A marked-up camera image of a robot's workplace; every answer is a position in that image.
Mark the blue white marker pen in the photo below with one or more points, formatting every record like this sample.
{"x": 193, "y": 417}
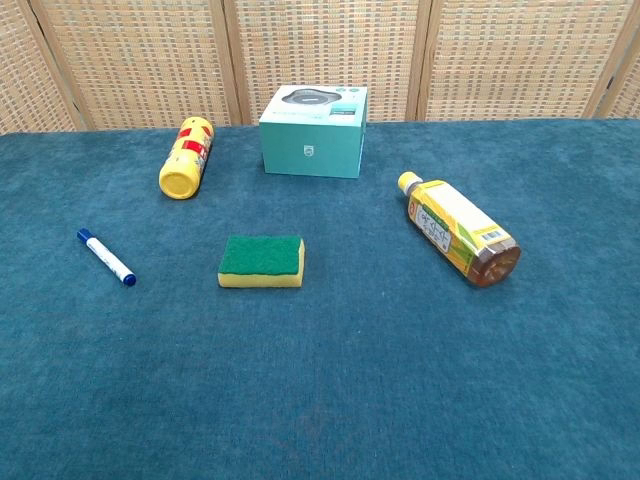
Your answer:
{"x": 106, "y": 257}

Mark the green and yellow sponge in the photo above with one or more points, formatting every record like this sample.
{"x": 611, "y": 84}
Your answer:
{"x": 261, "y": 260}

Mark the blue table cloth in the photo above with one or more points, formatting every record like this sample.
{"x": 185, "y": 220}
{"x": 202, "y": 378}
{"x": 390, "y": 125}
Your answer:
{"x": 320, "y": 325}

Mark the teal product box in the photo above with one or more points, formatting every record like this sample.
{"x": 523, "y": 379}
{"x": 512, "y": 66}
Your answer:
{"x": 312, "y": 145}

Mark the yellow-labelled tea bottle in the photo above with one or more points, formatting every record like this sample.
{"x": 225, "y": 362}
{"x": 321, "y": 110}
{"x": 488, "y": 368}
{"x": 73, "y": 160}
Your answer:
{"x": 457, "y": 227}

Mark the yellow cylindrical can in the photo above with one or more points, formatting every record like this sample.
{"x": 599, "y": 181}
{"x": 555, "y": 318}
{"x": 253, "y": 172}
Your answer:
{"x": 186, "y": 160}

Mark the woven rattan folding screen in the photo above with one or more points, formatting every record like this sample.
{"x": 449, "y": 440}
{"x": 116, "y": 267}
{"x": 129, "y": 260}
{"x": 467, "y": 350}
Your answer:
{"x": 320, "y": 60}

